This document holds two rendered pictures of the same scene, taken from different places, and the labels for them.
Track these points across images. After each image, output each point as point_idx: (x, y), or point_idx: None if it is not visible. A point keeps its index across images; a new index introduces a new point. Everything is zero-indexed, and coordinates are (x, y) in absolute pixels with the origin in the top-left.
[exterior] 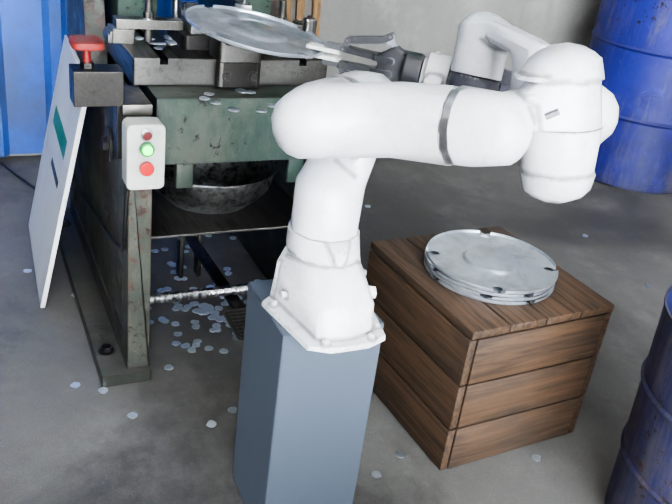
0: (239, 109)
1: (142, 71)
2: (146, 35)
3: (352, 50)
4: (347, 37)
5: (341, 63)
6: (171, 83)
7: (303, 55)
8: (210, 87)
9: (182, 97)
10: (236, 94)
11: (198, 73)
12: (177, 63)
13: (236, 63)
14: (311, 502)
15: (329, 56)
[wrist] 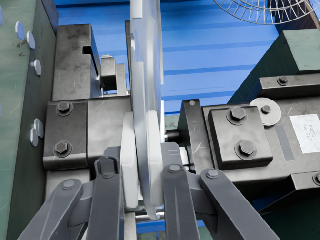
0: (1, 96)
1: (74, 31)
2: (109, 93)
3: (182, 195)
4: (224, 175)
5: (116, 176)
6: (57, 60)
7: (140, 9)
8: (47, 99)
9: (35, 22)
10: (32, 105)
11: (69, 88)
12: (84, 64)
13: (85, 120)
14: None
15: (134, 150)
